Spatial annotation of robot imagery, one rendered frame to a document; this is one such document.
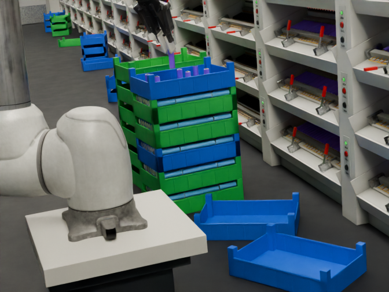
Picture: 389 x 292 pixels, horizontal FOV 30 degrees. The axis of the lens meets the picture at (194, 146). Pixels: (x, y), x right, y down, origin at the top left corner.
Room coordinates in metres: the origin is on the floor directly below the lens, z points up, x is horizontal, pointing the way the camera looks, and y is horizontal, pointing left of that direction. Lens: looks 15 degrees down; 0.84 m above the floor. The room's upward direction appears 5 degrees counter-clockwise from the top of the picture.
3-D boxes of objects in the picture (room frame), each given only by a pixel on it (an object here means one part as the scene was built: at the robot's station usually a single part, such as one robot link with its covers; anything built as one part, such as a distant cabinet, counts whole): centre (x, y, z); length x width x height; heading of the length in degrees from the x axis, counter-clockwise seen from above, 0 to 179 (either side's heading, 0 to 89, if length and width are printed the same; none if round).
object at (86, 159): (1.62, 0.24, 0.41); 0.18 x 0.16 x 0.22; 78
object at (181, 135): (2.40, 0.02, 0.28); 0.30 x 0.20 x 0.08; 113
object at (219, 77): (2.40, 0.02, 0.44); 0.30 x 0.20 x 0.08; 113
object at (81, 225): (1.60, 0.23, 0.27); 0.22 x 0.18 x 0.06; 14
